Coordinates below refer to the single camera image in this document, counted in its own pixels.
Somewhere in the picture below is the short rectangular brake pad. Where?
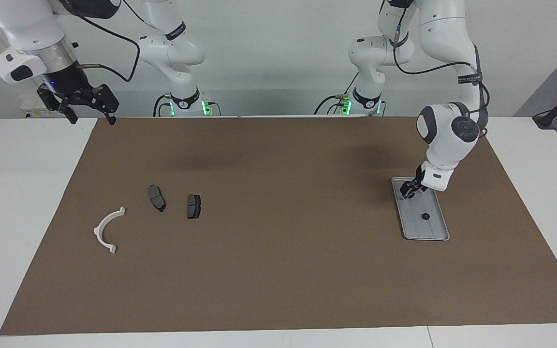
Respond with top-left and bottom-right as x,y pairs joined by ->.
187,194 -> 203,219

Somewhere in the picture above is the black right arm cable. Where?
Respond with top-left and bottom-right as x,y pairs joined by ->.
68,10 -> 141,83

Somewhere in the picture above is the silver metal tray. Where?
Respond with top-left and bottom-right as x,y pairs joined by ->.
391,176 -> 451,241

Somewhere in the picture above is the white semicircular bracket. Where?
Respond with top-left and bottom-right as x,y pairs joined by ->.
93,206 -> 126,254

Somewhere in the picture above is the brown table mat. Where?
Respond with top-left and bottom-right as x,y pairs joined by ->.
0,116 -> 557,336

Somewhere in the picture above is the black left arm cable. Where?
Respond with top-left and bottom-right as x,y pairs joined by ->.
380,0 -> 491,133

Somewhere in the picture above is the white power strip box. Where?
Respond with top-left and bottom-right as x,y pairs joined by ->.
21,99 -> 66,118

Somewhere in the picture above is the black base cable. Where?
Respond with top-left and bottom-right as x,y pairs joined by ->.
314,94 -> 344,116
153,94 -> 173,117

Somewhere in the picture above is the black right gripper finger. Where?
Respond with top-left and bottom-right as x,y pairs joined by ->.
38,85 -> 78,124
85,85 -> 119,125

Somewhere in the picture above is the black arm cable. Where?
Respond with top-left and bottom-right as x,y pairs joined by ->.
68,10 -> 141,83
380,0 -> 491,133

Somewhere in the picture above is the long curved brake pad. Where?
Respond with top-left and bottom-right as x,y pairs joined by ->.
148,185 -> 166,213

